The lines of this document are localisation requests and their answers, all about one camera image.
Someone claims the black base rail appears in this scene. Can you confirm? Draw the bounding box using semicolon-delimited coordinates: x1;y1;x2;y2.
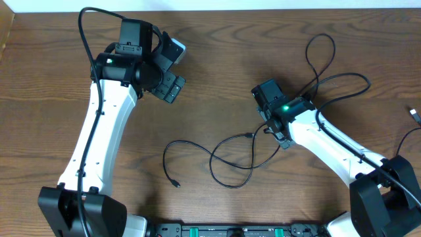
124;213;330;237

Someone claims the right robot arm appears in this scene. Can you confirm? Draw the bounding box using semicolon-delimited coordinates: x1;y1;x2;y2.
251;80;420;236

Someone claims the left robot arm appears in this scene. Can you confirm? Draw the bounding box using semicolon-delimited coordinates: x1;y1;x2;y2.
38;18;186;236

